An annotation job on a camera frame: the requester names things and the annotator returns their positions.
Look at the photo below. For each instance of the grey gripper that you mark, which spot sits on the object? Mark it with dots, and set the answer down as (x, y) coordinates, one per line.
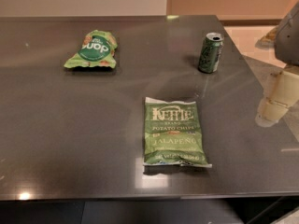
(289, 40)

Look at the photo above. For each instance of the green soda can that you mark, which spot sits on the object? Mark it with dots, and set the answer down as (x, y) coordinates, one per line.
(211, 52)

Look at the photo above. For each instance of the green Kettle jalapeno chips bag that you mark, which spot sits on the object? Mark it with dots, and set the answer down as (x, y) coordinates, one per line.
(173, 134)

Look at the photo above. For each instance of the green snack bag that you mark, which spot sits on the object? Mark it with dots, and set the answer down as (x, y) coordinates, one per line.
(97, 50)

